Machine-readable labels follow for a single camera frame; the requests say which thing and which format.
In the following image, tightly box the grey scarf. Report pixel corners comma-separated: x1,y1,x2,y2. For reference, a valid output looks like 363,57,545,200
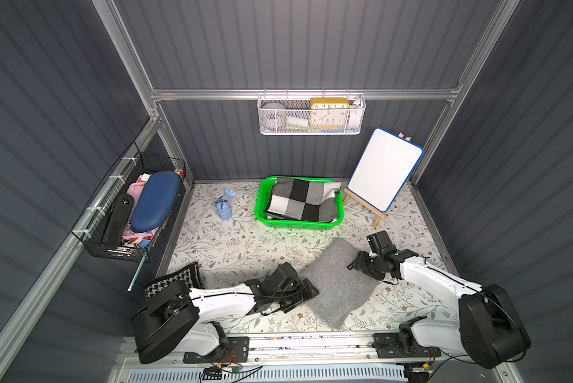
299,239,378,330

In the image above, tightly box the black white checkered scarf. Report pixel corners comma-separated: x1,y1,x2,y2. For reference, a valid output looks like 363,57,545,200
264,177,341,223

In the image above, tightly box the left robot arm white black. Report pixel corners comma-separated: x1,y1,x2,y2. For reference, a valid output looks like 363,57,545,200
132,263,319,365

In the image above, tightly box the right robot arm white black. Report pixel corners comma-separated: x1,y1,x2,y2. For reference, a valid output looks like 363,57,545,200
347,231,532,370

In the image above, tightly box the houndstooth scarf at edge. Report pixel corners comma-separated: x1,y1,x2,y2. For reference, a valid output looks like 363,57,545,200
144,262,205,301

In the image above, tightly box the pink item in basket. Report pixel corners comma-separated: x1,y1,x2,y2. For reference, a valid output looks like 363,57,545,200
120,173,158,247

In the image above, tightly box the black remote in basket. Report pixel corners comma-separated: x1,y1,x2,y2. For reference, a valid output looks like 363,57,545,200
101,193,135,246

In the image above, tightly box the wooden easel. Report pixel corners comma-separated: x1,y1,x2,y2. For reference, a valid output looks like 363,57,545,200
343,188,387,229

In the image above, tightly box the blue oval case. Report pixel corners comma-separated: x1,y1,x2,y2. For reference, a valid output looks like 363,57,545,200
130,171,182,232

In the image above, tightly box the yellow alarm clock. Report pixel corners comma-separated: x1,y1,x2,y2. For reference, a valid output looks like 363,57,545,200
309,97,350,129

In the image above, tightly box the white tape roll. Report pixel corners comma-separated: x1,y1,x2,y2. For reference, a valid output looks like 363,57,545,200
259,102,286,131

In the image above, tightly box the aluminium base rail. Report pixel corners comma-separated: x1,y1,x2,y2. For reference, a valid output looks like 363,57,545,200
108,327,508,372

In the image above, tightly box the small whiteboard blue frame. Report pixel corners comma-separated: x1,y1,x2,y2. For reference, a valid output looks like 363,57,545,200
347,128,425,213

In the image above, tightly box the white wire wall basket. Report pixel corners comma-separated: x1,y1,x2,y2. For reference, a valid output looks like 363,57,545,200
257,92,367,136

